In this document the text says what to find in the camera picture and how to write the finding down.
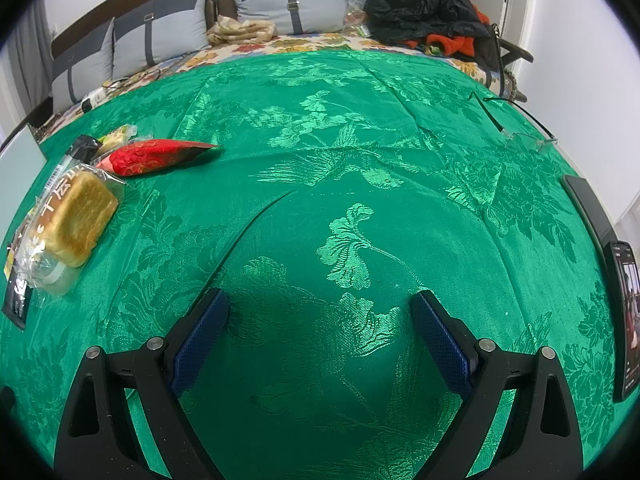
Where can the white panel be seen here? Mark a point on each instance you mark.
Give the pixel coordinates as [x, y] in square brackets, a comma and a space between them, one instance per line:
[20, 180]

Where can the rimless eyeglasses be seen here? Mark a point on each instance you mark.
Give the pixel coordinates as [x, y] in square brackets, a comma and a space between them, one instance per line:
[522, 137]

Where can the colourful floral bedsheet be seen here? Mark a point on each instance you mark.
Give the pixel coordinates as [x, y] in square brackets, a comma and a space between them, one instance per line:
[300, 45]

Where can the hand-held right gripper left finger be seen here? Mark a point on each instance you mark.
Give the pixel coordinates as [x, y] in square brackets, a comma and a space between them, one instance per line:
[200, 345]

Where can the black tablet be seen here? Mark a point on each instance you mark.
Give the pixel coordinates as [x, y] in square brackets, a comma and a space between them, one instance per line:
[590, 210]

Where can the beige folded cloth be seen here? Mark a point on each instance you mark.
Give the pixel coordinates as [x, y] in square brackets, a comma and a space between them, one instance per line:
[240, 31]

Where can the white power strip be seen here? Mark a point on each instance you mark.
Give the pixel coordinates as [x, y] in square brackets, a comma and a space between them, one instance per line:
[92, 99]

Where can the grey curtain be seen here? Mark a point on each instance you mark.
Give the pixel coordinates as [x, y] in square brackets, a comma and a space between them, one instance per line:
[22, 70]

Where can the red fleece garment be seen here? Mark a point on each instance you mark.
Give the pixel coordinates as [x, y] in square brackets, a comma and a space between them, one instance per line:
[455, 45]

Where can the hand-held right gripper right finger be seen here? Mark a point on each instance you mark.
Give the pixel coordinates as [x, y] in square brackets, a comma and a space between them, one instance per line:
[442, 345]

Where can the dark chair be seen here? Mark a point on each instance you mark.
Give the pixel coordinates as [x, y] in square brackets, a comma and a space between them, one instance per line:
[515, 52]

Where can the black jacket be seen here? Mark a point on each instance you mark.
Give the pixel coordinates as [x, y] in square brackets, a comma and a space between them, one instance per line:
[415, 10]

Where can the yellow cake packet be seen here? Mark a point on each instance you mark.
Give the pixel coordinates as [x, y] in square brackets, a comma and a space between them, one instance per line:
[119, 136]

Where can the red snack packet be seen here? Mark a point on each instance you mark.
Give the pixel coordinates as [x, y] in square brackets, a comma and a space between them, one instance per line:
[150, 157]

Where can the black chocolate bar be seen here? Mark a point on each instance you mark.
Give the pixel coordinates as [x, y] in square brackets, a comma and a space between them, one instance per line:
[84, 147]

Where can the green floral satin blanket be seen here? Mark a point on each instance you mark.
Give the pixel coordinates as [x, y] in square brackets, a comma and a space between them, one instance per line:
[320, 185]

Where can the clear bread packet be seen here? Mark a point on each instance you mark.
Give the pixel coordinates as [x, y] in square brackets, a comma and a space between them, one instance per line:
[75, 220]

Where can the clear plastic bag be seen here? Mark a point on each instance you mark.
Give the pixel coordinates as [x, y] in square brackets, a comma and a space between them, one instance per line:
[356, 17]

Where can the black smartphone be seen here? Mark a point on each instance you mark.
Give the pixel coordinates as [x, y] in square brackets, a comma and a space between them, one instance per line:
[627, 320]

